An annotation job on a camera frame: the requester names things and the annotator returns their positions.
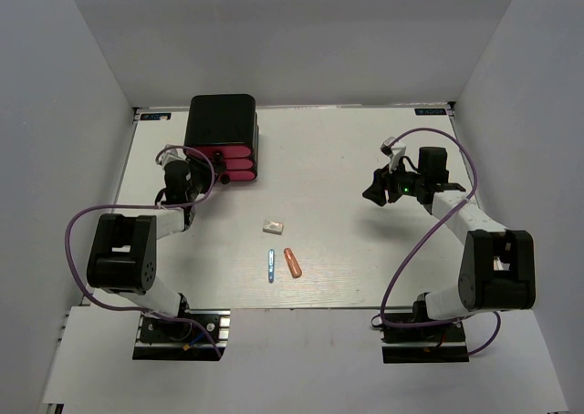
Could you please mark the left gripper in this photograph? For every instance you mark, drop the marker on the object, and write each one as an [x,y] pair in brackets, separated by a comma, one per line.
[203,169]

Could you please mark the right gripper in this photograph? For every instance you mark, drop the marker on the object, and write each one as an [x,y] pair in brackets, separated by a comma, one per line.
[382,178]

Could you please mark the pink top drawer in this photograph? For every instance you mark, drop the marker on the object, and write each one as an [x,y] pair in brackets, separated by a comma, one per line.
[228,151]

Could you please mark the pink drawer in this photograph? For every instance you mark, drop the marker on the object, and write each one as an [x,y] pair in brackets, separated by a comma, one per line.
[237,176]
[228,151]
[235,164]

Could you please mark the white eraser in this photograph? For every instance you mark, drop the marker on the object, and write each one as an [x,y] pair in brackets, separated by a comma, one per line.
[273,227]

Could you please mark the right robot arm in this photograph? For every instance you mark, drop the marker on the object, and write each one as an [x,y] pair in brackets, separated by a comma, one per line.
[497,271]

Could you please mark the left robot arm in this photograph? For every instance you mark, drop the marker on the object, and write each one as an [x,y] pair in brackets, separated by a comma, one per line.
[123,257]

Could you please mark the pink bottom drawer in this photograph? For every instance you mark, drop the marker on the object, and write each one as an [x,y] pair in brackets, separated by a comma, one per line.
[237,176]

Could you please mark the left blue corner label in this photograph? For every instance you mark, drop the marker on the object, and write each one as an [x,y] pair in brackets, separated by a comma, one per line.
[155,116]

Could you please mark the blue corner label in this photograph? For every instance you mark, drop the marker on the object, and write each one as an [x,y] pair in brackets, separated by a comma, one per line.
[430,112]
[155,116]

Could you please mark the black drawer cabinet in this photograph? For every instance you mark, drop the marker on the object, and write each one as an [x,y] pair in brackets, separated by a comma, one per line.
[225,119]

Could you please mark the right blue corner label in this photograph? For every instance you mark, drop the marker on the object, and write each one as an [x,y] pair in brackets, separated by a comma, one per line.
[430,112]

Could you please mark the blue pen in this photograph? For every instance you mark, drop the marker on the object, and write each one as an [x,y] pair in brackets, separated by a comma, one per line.
[271,266]

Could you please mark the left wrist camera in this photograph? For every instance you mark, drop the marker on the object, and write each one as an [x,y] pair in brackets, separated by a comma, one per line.
[169,154]

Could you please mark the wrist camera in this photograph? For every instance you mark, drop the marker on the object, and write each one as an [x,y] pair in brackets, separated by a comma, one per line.
[169,154]
[394,150]

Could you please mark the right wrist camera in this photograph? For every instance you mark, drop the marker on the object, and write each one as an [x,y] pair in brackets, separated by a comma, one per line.
[394,150]

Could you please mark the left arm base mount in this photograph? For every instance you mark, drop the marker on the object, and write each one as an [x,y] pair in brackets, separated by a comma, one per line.
[161,340]

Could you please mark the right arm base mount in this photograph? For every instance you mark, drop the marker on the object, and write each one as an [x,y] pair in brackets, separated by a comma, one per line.
[443,344]

